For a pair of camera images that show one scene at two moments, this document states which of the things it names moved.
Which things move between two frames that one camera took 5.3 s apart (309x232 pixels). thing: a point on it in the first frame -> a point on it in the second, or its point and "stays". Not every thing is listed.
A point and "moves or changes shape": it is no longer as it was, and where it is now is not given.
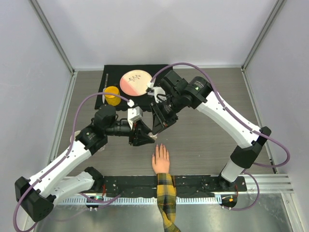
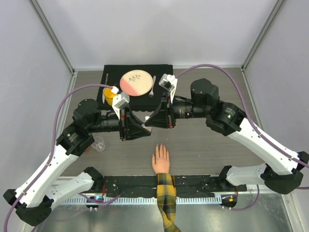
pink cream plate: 134,82 stays
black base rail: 138,186 stays
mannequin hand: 161,164 stays
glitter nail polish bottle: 153,136 moves or changes shape
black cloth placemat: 132,80 stays
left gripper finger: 142,140 -> 135,132
